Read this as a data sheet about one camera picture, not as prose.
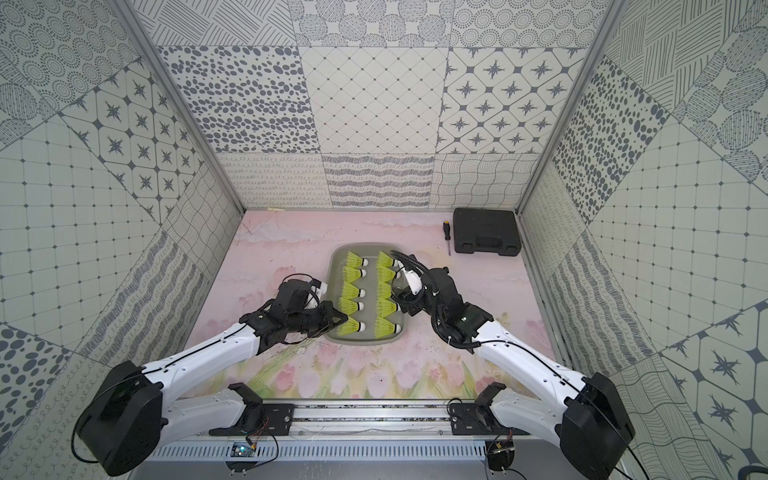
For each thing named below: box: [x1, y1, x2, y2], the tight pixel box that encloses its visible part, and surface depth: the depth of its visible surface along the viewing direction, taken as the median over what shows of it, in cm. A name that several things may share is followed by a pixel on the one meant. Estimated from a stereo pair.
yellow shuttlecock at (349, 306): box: [338, 297, 365, 315], surface depth 93 cm
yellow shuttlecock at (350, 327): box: [337, 316, 366, 336], surface depth 85 cm
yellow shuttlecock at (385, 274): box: [376, 266, 401, 283], surface depth 100 cm
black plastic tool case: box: [453, 208, 522, 256], surface depth 109 cm
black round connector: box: [485, 440, 515, 471], surface depth 74 cm
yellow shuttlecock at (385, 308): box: [375, 299, 401, 317], surface depth 92 cm
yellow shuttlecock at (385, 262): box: [377, 250, 399, 271], surface depth 103 cm
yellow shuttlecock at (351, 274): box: [342, 266, 367, 283], surface depth 100 cm
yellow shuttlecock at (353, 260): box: [346, 250, 369, 268], surface depth 103 cm
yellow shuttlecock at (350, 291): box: [341, 281, 366, 300], surface depth 97 cm
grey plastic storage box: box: [327, 242, 409, 345], surface depth 95 cm
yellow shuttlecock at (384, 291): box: [377, 282, 392, 300], surface depth 95 cm
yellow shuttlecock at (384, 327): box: [374, 318, 402, 339], surface depth 88 cm
